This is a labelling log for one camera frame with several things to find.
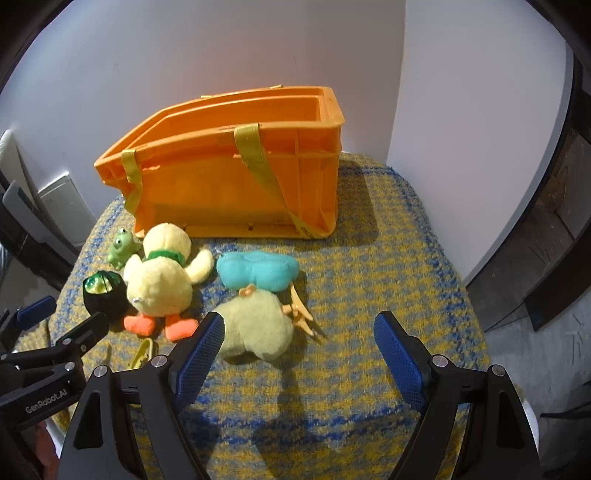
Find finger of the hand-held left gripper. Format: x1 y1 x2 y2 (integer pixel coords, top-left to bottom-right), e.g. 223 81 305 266
0 295 57 344
54 312 110 365

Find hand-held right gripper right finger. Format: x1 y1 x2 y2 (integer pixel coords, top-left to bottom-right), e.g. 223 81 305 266
373 311 542 480

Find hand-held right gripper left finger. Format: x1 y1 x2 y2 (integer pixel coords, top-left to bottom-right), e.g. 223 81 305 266
56 311 226 480

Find black and green ball toy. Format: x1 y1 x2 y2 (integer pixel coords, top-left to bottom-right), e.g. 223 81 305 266
82 271 130 333

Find yellow plastic clip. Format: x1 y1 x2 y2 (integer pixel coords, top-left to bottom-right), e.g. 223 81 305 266
124 338 155 370

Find pale green chick plush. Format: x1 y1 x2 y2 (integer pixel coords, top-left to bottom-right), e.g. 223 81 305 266
215 284 326 365

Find yellow duck plush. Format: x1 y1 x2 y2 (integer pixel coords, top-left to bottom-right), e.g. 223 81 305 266
122 223 215 342

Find green frog toy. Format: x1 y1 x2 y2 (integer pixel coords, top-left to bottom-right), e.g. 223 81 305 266
108 227 141 271

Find blue plush toy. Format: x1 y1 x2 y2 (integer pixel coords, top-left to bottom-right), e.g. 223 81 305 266
216 251 300 294

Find orange plastic crate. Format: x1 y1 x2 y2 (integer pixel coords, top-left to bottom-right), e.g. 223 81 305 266
93 85 346 241

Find yellow and blue plaid blanket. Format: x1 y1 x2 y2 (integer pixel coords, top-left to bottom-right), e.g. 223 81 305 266
14 152 525 480

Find white wall panel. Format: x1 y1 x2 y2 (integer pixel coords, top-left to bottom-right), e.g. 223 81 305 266
34 172 98 250

